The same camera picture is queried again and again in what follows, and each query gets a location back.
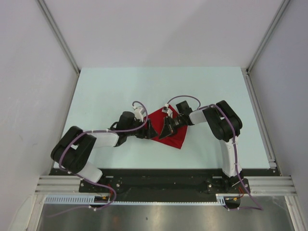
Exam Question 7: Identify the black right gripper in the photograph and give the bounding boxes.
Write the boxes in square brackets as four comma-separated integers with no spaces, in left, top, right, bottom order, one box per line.
[160,115,185,141]

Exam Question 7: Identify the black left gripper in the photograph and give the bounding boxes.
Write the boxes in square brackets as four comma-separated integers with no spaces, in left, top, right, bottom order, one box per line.
[125,117,157,140]

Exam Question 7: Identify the red cloth napkin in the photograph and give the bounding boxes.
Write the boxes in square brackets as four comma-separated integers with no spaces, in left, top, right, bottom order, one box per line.
[148,108,188,149]

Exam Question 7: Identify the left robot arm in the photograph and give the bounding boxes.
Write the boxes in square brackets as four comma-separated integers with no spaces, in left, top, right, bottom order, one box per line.
[51,111,158,193]

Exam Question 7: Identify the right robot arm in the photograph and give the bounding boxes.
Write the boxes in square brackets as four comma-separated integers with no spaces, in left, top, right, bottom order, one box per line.
[159,100,243,193]

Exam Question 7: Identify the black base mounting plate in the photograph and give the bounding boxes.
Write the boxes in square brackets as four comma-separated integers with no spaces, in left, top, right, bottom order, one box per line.
[49,168,282,196]

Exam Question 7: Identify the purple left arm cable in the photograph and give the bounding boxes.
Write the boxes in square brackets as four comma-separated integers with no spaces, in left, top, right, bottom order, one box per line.
[47,100,148,217]

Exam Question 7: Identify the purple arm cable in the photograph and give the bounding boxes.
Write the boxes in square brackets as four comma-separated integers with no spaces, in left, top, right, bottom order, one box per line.
[47,100,148,217]
[163,95,264,211]

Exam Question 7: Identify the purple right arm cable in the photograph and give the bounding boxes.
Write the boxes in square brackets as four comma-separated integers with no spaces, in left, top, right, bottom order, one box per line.
[163,95,264,211]

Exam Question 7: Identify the white slotted cable duct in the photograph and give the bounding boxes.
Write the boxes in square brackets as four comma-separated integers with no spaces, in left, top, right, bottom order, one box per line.
[44,193,228,206]

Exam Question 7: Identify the aluminium front rail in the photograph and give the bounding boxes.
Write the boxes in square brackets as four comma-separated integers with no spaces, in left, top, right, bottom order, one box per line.
[35,176,297,196]

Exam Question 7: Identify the left aluminium frame post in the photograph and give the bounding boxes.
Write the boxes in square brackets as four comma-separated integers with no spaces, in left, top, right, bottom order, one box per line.
[35,0,81,76]

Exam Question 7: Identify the aluminium frame post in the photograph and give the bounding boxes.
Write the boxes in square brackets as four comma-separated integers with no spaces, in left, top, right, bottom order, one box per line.
[246,0,292,73]
[35,0,81,76]

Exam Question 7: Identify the right aluminium frame post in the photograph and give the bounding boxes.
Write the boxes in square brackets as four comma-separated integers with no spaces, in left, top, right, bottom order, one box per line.
[246,0,292,73]

